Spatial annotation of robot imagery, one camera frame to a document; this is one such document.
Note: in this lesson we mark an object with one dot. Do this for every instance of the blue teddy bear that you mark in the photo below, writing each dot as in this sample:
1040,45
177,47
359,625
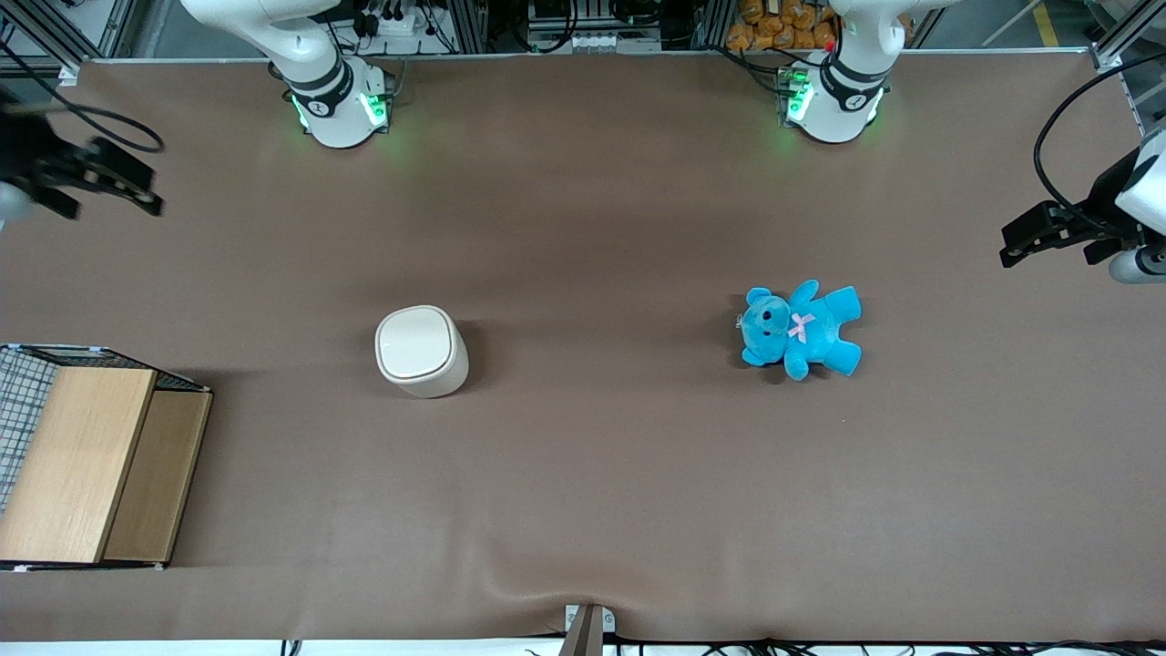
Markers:
806,330

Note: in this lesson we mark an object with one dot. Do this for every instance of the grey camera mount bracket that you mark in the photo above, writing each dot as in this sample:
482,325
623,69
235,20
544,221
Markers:
588,633

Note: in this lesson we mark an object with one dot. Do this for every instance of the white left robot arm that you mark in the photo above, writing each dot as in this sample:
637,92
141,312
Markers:
843,91

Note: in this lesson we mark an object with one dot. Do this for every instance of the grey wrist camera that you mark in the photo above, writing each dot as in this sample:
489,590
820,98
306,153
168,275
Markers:
1139,266
11,202

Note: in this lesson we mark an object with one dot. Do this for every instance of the brown table cloth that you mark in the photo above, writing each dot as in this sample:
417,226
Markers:
583,228

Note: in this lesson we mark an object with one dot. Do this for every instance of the orange packaged snacks pile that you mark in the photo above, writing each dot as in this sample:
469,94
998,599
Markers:
774,32

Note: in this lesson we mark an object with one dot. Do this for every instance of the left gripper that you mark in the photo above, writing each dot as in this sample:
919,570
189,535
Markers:
1104,202

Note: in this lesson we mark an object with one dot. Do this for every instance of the white trash can with lid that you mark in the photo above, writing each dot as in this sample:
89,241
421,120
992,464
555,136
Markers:
419,351

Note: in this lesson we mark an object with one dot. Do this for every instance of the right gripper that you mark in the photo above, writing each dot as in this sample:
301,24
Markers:
27,153

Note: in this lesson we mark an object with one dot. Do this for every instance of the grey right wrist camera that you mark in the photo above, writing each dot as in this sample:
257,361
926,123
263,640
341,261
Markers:
11,202

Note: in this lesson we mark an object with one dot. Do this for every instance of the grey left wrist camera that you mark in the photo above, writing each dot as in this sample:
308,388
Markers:
1139,266

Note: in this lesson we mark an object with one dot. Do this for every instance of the aluminium frame post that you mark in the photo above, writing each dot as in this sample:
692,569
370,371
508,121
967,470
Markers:
1116,41
91,27

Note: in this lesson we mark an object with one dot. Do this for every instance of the white power strip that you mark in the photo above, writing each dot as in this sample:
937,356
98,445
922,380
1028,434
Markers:
405,23

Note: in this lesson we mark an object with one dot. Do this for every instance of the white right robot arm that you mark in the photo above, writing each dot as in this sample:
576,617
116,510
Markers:
332,87

